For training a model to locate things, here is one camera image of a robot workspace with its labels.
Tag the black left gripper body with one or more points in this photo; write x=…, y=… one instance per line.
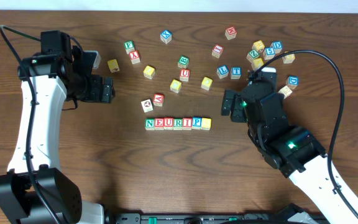
x=105, y=89

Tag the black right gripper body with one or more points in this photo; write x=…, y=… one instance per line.
x=231, y=104

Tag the blue P block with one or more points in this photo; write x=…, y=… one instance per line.
x=196, y=122

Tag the red i block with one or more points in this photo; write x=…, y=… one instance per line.
x=217, y=51
x=187, y=123

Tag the green R block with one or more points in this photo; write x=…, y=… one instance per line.
x=178, y=124

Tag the red U block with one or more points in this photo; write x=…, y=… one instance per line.
x=168, y=123

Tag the green N block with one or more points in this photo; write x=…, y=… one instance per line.
x=149, y=124

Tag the red E block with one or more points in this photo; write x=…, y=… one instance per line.
x=159, y=124

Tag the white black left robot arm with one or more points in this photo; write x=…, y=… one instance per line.
x=34, y=188

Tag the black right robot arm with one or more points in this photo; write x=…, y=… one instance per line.
x=293, y=150

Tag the blue T block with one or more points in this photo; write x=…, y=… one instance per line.
x=236, y=73

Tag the blue L block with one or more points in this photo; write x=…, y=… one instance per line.
x=222, y=71

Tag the yellow block below Z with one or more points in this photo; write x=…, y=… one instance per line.
x=257, y=63

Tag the green Z block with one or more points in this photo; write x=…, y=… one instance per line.
x=252, y=55

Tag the red Y block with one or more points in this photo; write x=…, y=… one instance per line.
x=134, y=57

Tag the plain white block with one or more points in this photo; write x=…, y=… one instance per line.
x=285, y=91

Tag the red U block spare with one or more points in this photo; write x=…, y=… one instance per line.
x=184, y=75

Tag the green F block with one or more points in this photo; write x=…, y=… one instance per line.
x=129, y=46

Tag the white picture block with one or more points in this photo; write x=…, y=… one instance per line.
x=147, y=105

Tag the blue 5 block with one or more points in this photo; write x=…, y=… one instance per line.
x=268, y=53

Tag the blue D block right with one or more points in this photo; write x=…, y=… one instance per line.
x=292, y=82

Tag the blue d block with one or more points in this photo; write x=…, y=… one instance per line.
x=277, y=46
x=292, y=82

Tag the green B block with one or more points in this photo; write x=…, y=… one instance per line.
x=183, y=62

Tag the red V block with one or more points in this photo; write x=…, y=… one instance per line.
x=158, y=99

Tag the red block top right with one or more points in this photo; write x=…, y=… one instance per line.
x=230, y=33

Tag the yellow 8 block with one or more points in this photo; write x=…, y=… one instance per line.
x=288, y=58

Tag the blue D block upper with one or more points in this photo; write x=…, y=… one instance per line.
x=277, y=46

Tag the blue X block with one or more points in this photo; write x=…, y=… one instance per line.
x=166, y=36

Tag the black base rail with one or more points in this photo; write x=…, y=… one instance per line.
x=290, y=214

